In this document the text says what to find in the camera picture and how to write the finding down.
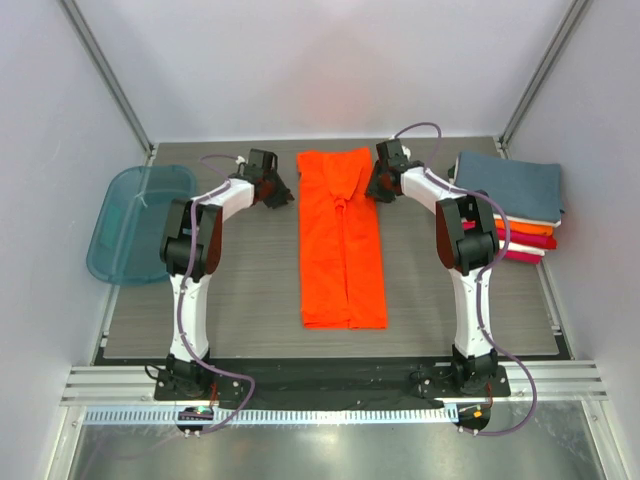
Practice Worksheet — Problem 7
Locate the right aluminium frame post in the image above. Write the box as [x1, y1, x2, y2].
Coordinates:
[494, 0, 592, 158]

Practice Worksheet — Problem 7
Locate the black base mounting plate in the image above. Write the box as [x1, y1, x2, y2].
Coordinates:
[145, 357, 511, 411]

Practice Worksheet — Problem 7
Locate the aluminium frame post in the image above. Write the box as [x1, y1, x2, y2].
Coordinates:
[58, 0, 155, 162]
[494, 0, 592, 158]

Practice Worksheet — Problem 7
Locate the folded orange t-shirt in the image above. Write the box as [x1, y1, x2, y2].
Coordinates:
[494, 217, 554, 237]

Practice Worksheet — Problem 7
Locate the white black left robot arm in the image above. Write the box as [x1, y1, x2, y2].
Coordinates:
[154, 149, 294, 400]

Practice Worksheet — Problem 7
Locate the folded magenta t-shirt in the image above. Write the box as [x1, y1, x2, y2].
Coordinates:
[463, 222, 558, 250]

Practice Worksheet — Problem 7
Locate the left aluminium frame post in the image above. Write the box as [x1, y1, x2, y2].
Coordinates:
[58, 0, 155, 162]

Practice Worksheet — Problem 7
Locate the teal plastic bin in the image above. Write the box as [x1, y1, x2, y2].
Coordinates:
[86, 165, 197, 286]

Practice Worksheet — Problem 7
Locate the folded blue-grey t-shirt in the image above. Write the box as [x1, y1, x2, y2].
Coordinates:
[452, 150, 567, 226]

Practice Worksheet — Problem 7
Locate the slotted grey cable duct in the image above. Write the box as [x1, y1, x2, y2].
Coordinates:
[84, 404, 458, 427]

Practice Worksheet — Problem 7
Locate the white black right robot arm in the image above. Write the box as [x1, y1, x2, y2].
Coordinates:
[366, 138, 500, 394]

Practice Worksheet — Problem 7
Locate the orange t-shirt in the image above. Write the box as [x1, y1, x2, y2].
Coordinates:
[494, 217, 554, 237]
[297, 148, 388, 330]

